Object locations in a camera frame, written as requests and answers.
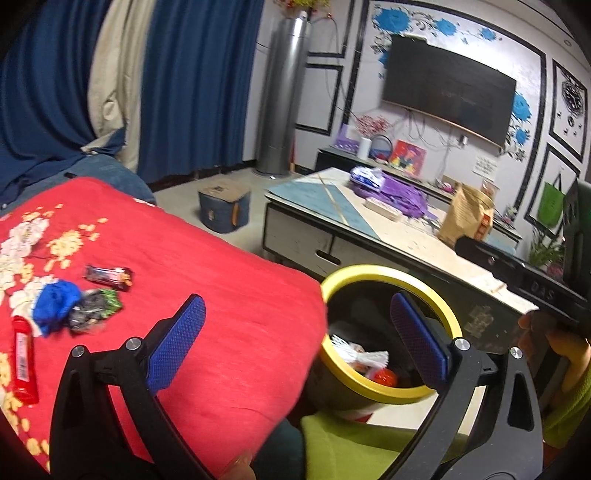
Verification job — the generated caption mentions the white foam fruit net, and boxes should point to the white foam fruit net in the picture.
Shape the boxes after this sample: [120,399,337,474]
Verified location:
[331,335,389,377]

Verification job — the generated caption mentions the red plastic bag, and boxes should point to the red plastic bag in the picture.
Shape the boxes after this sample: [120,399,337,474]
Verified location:
[367,368,398,388]

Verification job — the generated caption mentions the yellow rimmed black trash bin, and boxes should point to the yellow rimmed black trash bin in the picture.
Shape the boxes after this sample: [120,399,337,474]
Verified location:
[305,264,463,418]

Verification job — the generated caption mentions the person's right hand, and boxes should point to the person's right hand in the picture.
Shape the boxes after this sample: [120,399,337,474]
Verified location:
[518,310,590,395]

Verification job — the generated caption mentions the dark snack bar wrapper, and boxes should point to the dark snack bar wrapper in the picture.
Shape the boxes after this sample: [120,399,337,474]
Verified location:
[84,265,133,292]

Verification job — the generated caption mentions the green tote bag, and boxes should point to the green tote bag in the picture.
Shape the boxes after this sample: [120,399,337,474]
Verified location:
[537,173,565,229]

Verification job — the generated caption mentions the green black snack wrapper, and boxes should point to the green black snack wrapper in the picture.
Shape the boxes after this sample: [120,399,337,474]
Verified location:
[67,289,123,334]

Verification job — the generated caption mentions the red floral blanket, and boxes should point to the red floral blanket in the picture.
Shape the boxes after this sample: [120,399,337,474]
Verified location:
[0,177,329,476]

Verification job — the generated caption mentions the brown paper snack bag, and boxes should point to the brown paper snack bag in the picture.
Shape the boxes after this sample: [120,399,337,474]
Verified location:
[437,184,495,248]

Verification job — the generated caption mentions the blue crumpled cloth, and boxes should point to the blue crumpled cloth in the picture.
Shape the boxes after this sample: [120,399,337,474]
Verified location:
[32,280,81,337]

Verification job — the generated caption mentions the white rectangular box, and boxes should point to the white rectangular box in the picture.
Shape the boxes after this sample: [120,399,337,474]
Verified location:
[363,197,403,222]

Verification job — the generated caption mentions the purple bag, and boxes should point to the purple bag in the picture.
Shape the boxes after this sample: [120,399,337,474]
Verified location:
[349,175,436,219]

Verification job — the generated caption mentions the blue storage stool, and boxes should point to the blue storage stool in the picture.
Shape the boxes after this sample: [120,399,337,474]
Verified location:
[198,178,250,234]

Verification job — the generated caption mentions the red bottle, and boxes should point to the red bottle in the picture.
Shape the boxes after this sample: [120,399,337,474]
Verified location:
[12,316,39,405]

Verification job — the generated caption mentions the white coffee table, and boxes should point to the white coffee table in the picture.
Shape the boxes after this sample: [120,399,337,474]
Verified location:
[263,168,534,353]

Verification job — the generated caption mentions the blue white tissue pack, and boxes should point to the blue white tissue pack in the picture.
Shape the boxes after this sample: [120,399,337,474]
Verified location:
[349,166,385,192]

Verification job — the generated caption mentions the blue sofa cover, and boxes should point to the blue sofa cover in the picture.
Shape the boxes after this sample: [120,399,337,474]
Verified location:
[1,154,156,214]

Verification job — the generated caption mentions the colourful framed picture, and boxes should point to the colourful framed picture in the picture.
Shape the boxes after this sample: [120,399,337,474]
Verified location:
[389,140,427,177]

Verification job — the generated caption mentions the white vase with red flowers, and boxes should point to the white vase with red flowers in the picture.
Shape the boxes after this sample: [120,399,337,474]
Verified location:
[356,114,391,160]

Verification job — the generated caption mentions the beige curtain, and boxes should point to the beige curtain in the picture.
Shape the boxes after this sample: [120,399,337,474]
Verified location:
[82,1,156,172]

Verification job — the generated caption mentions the dark blue curtain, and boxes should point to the dark blue curtain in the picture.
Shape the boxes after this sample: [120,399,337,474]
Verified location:
[1,1,263,202]

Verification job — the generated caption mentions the silver standing air conditioner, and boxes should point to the silver standing air conditioner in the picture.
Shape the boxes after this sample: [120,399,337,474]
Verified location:
[256,10,311,177]

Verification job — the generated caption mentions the yellow artificial flowers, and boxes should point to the yellow artificial flowers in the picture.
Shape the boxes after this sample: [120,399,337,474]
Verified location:
[274,0,331,11]

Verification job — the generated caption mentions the black wall television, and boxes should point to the black wall television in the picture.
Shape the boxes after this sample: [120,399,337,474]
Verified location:
[382,35,516,148]

